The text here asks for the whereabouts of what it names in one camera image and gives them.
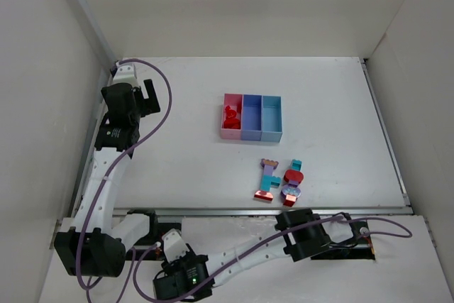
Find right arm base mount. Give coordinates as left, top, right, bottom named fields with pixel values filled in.
left=311, top=221, right=375, bottom=260

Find purple teal red lego column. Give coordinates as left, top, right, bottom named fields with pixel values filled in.
left=254, top=158, right=281, bottom=202

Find dark blue bin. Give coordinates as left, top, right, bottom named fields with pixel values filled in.
left=241, top=94, right=262, bottom=141

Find teal red purple lego stack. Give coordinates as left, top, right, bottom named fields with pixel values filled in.
left=280, top=159, right=304, bottom=207

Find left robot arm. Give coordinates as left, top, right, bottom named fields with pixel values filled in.
left=54, top=79, right=160, bottom=277

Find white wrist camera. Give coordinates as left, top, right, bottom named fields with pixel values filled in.
left=112, top=63, right=139, bottom=87
left=162, top=228, right=189, bottom=263

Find light blue bin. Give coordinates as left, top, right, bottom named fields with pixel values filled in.
left=262, top=96, right=282, bottom=143

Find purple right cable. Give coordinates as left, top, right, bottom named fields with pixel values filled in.
left=131, top=216, right=413, bottom=302

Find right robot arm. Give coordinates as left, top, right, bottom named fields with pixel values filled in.
left=153, top=209, right=369, bottom=302

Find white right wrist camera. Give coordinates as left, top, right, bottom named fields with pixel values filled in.
left=162, top=228, right=189, bottom=263

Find red legos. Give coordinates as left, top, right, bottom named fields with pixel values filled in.
left=223, top=106, right=242, bottom=129

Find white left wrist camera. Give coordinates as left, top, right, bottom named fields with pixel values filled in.
left=112, top=63, right=139, bottom=87

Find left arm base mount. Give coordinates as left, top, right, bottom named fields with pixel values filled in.
left=121, top=209, right=182, bottom=260

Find pink bin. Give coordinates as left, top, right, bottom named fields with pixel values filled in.
left=220, top=93, right=243, bottom=140

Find aluminium frame rail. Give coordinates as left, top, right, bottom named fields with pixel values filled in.
left=65, top=57, right=118, bottom=217

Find purple cable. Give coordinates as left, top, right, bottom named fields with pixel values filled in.
left=76, top=57, right=174, bottom=303
left=131, top=216, right=413, bottom=302

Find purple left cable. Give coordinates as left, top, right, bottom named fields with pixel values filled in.
left=76, top=57, right=174, bottom=303

